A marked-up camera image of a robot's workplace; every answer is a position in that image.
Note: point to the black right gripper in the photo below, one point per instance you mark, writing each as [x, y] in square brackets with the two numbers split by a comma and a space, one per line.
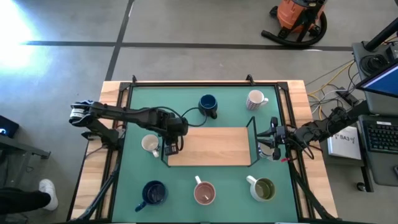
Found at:
[281, 135]

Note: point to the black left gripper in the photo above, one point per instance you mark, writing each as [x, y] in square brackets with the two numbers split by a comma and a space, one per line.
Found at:
[174, 126]

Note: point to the white mug red pattern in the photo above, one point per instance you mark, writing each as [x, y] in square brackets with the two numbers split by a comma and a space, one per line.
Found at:
[255, 99]

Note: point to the streaked navy mug tan base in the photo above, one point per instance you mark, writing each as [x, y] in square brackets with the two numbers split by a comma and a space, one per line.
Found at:
[154, 193]

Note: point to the white mug olive interior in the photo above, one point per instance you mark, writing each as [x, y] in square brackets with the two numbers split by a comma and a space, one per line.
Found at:
[264, 189]

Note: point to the pink mug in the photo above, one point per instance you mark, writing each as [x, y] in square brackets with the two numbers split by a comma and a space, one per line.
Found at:
[204, 193]

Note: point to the navy mug blue interior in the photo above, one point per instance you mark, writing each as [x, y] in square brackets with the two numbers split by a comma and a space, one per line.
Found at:
[207, 104]

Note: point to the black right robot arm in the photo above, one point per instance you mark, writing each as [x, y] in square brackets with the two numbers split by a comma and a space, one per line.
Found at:
[314, 129]

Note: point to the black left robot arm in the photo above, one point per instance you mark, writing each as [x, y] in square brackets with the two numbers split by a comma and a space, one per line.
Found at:
[124, 112]

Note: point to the small red tag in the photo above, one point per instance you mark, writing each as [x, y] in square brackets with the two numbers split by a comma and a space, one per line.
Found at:
[285, 160]

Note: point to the wooden tray board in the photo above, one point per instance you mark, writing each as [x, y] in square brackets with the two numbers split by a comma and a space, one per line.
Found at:
[211, 146]

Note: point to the green table mat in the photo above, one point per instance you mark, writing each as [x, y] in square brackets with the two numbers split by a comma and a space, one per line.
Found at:
[227, 177]

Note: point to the white box with lettering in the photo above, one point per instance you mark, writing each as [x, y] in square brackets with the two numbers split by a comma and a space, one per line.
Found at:
[345, 146]

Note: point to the black power strip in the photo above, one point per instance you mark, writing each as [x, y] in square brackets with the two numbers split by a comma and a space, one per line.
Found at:
[348, 98]

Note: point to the black slanted metal bar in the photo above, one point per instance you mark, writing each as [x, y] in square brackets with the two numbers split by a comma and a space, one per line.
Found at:
[360, 109]

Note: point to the black desk caster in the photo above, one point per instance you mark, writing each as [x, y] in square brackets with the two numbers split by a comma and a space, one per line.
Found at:
[361, 186]

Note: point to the black keyboard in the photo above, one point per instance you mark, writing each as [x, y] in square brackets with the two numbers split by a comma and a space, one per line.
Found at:
[381, 137]

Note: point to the grey desk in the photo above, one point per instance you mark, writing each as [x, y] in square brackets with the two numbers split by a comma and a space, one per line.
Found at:
[385, 168]

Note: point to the orange shop vacuum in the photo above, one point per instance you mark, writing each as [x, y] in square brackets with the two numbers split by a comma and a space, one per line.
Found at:
[289, 14]

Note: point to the computer monitor blue screen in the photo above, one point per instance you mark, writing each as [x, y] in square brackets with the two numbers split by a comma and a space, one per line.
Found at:
[385, 82]

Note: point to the person's white shoe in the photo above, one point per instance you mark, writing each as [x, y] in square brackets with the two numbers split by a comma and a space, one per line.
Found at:
[49, 193]

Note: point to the grey metal stand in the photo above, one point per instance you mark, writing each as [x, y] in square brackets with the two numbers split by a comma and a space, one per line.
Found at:
[31, 151]

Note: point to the black pole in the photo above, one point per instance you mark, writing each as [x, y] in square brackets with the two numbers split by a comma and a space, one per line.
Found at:
[382, 37]

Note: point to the person's leg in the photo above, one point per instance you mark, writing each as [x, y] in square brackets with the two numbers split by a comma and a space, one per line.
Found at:
[21, 200]

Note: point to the black device with blue light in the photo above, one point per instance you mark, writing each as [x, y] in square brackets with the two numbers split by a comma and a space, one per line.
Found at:
[7, 124]

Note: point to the black frame clamp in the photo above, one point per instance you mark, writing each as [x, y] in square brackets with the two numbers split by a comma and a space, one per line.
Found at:
[134, 78]
[249, 79]

